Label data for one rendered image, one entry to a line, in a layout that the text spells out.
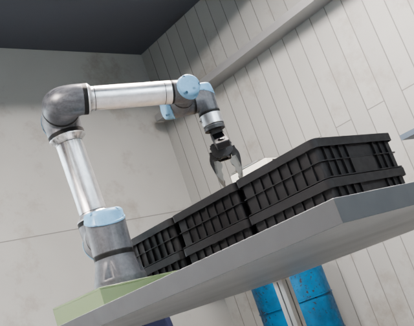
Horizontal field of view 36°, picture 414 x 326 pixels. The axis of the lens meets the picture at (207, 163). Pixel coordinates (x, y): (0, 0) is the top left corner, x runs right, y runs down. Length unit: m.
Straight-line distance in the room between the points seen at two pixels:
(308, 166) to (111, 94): 0.66
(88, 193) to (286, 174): 0.63
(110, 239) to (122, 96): 0.45
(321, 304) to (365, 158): 2.55
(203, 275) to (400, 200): 0.37
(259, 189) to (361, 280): 2.91
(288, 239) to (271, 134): 3.90
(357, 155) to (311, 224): 0.80
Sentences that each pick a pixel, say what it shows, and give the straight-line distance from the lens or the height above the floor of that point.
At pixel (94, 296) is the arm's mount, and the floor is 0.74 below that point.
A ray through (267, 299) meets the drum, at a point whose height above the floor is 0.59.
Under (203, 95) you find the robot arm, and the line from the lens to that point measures 2.14.
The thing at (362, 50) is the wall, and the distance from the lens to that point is 4.43.
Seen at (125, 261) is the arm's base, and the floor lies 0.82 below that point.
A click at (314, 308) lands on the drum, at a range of 4.22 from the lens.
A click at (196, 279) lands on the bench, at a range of 1.19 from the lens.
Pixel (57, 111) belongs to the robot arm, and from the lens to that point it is 1.94.
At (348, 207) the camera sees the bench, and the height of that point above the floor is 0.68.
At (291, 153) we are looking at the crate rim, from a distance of 1.65.
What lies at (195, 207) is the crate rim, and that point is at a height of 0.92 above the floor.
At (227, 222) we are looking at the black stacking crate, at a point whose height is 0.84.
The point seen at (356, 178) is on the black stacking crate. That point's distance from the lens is 1.69.
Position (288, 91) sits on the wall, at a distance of 4.79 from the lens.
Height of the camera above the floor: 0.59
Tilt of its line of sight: 13 degrees up
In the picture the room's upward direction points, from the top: 19 degrees counter-clockwise
